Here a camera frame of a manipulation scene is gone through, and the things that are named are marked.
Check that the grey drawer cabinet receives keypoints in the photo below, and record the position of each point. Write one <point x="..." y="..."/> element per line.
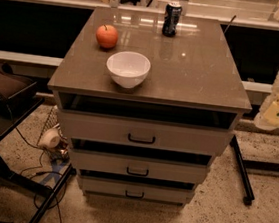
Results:
<point x="193" y="80"/>

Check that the dark soda can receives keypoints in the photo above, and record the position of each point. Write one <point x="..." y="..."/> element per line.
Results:
<point x="173" y="11"/>

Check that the white bowl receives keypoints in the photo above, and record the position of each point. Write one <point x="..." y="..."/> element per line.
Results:
<point x="128" y="69"/>

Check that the red apple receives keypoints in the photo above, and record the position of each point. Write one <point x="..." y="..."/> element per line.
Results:
<point x="106" y="36"/>

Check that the white round device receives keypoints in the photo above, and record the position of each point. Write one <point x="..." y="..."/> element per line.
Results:
<point x="50" y="139"/>

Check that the brown pouch on table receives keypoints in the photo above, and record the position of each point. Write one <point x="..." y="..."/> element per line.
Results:
<point x="15" y="91"/>

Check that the black side table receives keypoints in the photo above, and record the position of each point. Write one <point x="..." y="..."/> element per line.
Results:
<point x="49" y="194"/>

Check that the black metal frame leg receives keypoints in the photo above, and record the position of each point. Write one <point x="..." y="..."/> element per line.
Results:
<point x="249" y="196"/>

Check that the wire mesh basket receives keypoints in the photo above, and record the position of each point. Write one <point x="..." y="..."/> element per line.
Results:
<point x="60" y="152"/>

